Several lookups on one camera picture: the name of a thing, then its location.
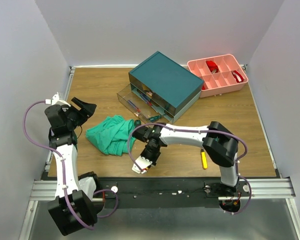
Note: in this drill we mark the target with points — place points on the red white item in tray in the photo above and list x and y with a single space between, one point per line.
237 76

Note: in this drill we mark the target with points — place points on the green long screwdriver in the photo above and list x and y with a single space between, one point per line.
153 119

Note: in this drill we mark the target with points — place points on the yellow screwdriver middle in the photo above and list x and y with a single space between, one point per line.
203 159

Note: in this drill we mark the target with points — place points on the green stubby screwdriver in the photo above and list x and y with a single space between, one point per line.
137 122

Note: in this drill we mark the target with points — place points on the teal drawer cabinet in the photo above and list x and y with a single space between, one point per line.
172 85

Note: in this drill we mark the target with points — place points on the green cloth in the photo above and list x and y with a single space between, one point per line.
111 136

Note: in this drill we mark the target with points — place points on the pink divided organizer tray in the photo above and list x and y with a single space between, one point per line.
218 83

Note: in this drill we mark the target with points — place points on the aluminium rail frame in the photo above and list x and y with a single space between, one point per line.
112 78

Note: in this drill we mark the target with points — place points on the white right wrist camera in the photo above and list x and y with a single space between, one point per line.
141 165

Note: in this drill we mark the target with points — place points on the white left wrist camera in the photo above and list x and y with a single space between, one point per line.
56 100

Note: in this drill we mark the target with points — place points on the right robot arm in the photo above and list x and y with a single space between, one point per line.
214 140

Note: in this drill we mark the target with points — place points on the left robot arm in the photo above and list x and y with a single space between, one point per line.
72 208

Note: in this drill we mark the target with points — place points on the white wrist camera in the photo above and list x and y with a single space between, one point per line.
141 165
56 100

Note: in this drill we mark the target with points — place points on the clear drawer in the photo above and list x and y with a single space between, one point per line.
129 92

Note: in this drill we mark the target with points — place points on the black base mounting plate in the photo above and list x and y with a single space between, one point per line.
168 192

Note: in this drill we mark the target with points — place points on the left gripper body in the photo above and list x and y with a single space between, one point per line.
75 117

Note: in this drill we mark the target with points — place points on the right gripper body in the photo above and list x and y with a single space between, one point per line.
148 155

